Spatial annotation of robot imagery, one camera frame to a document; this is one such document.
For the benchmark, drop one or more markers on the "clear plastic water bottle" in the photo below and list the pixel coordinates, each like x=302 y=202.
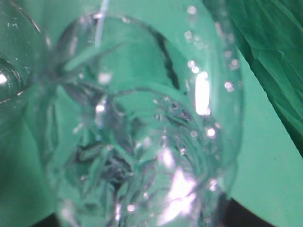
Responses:
x=140 y=123

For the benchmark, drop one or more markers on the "clear glass mug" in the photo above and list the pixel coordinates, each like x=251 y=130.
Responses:
x=18 y=35

